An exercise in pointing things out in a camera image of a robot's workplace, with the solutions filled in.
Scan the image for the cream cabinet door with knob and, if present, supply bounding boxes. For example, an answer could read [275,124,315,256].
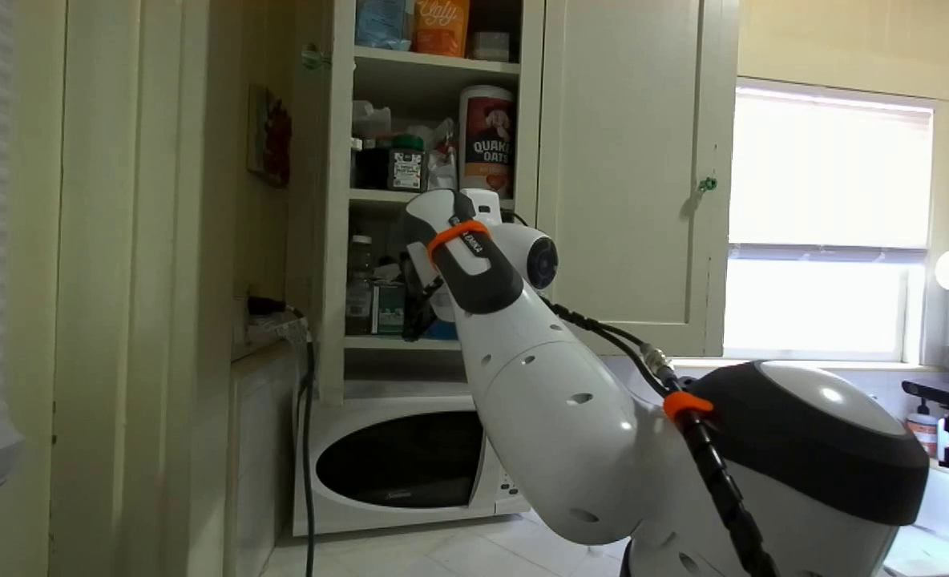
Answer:
[528,0,744,360]

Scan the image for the pale bottle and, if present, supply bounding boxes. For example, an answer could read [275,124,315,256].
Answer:
[372,253,408,337]

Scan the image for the clear glass jar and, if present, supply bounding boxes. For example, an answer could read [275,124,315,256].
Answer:
[344,230,380,337]

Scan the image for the white food bag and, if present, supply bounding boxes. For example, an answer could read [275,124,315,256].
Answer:
[424,117,463,198]

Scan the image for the jar with green lid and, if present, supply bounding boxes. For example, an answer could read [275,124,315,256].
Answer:
[385,131,431,196]

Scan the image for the oatmeal canister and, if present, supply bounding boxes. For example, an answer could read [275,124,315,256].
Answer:
[455,83,518,202]

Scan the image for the dark jar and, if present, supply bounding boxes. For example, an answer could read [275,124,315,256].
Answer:
[351,140,390,196]

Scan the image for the white microwave oven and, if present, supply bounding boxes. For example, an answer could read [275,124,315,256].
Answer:
[290,383,531,542]

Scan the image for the small dark box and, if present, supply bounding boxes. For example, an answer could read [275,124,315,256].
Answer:
[467,26,516,65]

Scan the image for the orange food box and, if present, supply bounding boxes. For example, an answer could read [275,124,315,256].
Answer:
[412,0,476,61]

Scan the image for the blue food box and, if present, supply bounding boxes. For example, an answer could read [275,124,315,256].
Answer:
[354,0,417,54]

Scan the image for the cream wall cabinet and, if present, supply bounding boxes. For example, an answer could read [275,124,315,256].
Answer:
[287,0,548,405]

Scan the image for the black power cable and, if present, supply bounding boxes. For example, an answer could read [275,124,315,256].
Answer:
[295,316,320,577]

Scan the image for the dark wall hanging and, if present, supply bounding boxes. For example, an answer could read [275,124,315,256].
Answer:
[246,86,295,194]

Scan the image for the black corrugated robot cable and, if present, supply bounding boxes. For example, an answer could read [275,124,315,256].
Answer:
[543,294,786,577]

